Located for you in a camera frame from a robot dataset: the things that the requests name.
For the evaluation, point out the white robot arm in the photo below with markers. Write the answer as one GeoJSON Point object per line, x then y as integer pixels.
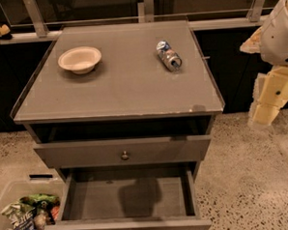
{"type": "Point", "coordinates": [270, 41]}

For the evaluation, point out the crushed blue silver can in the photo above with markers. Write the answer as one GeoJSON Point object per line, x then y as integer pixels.
{"type": "Point", "coordinates": [168, 56]}

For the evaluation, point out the grey top drawer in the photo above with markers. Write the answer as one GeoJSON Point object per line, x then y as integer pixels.
{"type": "Point", "coordinates": [107, 152]}

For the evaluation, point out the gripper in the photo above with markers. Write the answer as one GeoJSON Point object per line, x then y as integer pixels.
{"type": "Point", "coordinates": [278, 41]}

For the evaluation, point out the clear plastic bin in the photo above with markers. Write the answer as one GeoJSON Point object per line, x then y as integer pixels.
{"type": "Point", "coordinates": [11, 209]}

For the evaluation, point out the green snack bag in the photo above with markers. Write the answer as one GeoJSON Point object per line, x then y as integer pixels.
{"type": "Point", "coordinates": [44, 202]}

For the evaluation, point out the round metal top knob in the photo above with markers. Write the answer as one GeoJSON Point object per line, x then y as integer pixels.
{"type": "Point", "coordinates": [124, 156]}

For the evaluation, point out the grey drawer cabinet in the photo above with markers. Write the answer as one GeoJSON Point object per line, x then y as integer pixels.
{"type": "Point", "coordinates": [129, 94]}

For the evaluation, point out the small yellow black object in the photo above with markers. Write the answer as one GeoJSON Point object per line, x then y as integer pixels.
{"type": "Point", "coordinates": [5, 32]}

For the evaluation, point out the grey drawer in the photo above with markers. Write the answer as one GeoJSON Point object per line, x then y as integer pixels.
{"type": "Point", "coordinates": [107, 152]}
{"type": "Point", "coordinates": [141, 197]}

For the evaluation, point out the blue chip bag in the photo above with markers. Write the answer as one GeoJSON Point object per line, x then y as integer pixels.
{"type": "Point", "coordinates": [24, 228]}

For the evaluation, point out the metal window railing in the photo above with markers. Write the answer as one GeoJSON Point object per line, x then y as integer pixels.
{"type": "Point", "coordinates": [32, 20]}

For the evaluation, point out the cream paper bowl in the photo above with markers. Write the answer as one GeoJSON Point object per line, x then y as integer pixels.
{"type": "Point", "coordinates": [80, 60]}

